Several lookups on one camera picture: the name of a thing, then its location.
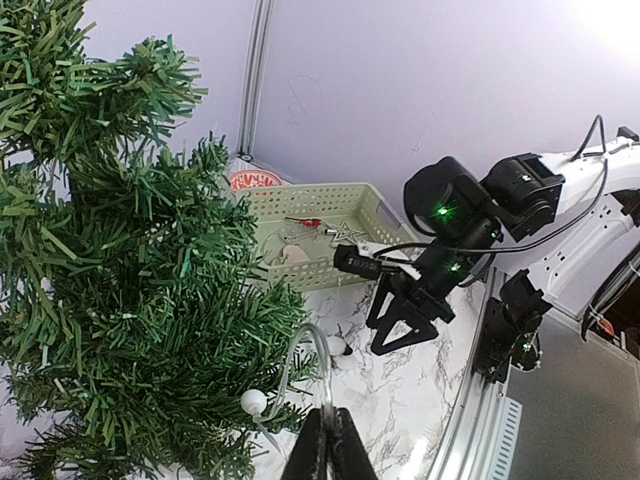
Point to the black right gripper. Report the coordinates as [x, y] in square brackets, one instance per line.
[417, 303]

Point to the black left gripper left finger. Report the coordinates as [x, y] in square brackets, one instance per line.
[308, 458]

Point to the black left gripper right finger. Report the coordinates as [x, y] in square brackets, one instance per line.
[347, 456]

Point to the white ball string lights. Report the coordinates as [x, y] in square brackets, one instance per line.
[307, 352]

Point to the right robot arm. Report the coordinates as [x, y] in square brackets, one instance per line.
[523, 202]

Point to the small green christmas tree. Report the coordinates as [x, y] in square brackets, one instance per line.
[132, 302]

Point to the silver star ornament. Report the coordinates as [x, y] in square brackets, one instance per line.
[342, 233]

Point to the red reindeer ornament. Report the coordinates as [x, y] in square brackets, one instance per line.
[309, 223]

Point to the green perforated plastic basket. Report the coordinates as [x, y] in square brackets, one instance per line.
[360, 204]

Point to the red white round ornament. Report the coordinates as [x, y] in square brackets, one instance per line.
[254, 178]

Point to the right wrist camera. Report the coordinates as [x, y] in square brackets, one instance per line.
[359, 260]

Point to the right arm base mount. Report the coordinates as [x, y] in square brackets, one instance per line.
[508, 329]

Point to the front aluminium rail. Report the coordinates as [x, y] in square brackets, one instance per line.
[575, 417]

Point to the right aluminium frame post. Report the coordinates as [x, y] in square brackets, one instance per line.
[254, 71]

